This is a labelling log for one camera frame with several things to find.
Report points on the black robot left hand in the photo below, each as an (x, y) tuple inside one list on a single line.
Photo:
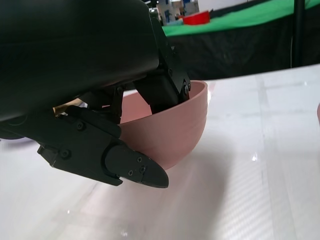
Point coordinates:
[(62, 50)]

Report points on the green cloth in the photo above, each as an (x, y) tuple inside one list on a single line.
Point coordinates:
[(250, 17)]

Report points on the red round container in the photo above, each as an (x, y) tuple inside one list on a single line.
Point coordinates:
[(196, 18)]

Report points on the black stand pole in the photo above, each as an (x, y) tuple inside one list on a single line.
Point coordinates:
[(299, 32)]

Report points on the pink plastic bowl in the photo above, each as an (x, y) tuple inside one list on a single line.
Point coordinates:
[(318, 112), (170, 130)]

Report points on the black backdrop cloth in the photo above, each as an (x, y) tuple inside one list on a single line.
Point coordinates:
[(237, 50)]

